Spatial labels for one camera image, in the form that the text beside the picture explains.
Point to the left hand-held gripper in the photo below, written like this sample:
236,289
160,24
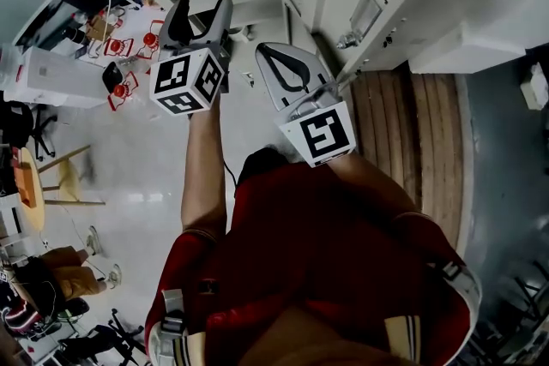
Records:
171,75

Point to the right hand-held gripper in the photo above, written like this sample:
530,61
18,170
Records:
323,133

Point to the white plastic jar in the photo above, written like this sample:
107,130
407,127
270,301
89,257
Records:
242,33

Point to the person's right forearm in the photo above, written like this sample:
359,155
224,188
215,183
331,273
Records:
373,184

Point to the person's left forearm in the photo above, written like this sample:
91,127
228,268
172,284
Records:
203,175

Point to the clear water jug red cap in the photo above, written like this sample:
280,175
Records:
121,90
115,46
149,39

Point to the metal door latch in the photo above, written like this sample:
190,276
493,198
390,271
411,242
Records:
347,40

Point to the person's black trouser leg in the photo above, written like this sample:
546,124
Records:
263,163

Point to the clear plastic label holder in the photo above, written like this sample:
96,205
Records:
368,10

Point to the small brown cardboard box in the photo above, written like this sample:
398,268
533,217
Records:
99,28

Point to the black rounded device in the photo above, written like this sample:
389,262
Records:
111,75

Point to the black thermos bottle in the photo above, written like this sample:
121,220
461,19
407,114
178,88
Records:
76,35

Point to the wooden plank platform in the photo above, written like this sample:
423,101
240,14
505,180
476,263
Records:
407,141

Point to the person's red shirt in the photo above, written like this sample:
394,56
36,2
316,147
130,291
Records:
309,235

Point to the black office chair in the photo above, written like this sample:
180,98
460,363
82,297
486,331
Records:
103,340
21,124

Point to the wooden stool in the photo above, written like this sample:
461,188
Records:
68,180

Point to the small white box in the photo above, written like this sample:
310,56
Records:
535,88

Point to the orange box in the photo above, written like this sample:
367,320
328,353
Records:
25,184

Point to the round wooden table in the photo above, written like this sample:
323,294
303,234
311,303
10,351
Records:
36,214

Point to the person's face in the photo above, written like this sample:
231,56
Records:
326,343

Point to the black metal rack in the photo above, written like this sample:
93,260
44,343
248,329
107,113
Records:
514,313

